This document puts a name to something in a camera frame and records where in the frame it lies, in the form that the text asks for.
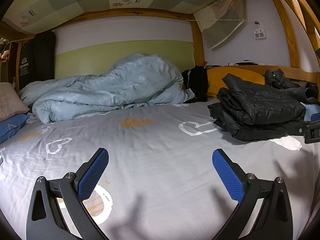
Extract pink pillow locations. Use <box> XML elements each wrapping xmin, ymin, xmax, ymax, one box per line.
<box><xmin>0</xmin><ymin>82</ymin><xmax>30</xmax><ymax>122</ymax></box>

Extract blue pillow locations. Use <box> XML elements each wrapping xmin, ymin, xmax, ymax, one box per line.
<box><xmin>0</xmin><ymin>113</ymin><xmax>30</xmax><ymax>144</ymax></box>

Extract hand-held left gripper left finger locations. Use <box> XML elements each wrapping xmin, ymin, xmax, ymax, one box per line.
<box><xmin>26</xmin><ymin>147</ymin><xmax>110</xmax><ymax>240</ymax></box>

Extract dark grey jeans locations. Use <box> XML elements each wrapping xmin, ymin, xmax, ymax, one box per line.
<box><xmin>265</xmin><ymin>69</ymin><xmax>319</xmax><ymax>103</ymax></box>

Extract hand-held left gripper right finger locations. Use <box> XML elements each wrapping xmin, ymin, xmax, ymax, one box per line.
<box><xmin>212</xmin><ymin>148</ymin><xmax>293</xmax><ymax>240</ymax></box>

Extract white wall socket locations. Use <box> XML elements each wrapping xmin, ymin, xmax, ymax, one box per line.
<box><xmin>251</xmin><ymin>21</ymin><xmax>267</xmax><ymax>40</ymax></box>

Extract light blue duvet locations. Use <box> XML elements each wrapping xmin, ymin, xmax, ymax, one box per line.
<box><xmin>19</xmin><ymin>53</ymin><xmax>195</xmax><ymax>124</ymax></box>

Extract small black garment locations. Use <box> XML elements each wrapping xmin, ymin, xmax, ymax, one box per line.
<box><xmin>181</xmin><ymin>65</ymin><xmax>208</xmax><ymax>103</ymax></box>

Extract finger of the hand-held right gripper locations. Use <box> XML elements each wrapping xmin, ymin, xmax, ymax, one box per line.
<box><xmin>299</xmin><ymin>113</ymin><xmax>320</xmax><ymax>133</ymax></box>

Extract wooden bed frame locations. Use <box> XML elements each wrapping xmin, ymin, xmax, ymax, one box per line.
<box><xmin>0</xmin><ymin>0</ymin><xmax>320</xmax><ymax>98</ymax></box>

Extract black puffer jacket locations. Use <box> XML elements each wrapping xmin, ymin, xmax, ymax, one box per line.
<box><xmin>207</xmin><ymin>73</ymin><xmax>307</xmax><ymax>142</ymax></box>

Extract yellow pillow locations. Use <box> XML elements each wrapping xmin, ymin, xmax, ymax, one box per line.
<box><xmin>206</xmin><ymin>67</ymin><xmax>265</xmax><ymax>98</ymax></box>

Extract black hanging garment bag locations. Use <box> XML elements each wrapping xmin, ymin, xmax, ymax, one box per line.
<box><xmin>19</xmin><ymin>31</ymin><xmax>57</xmax><ymax>90</ymax></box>

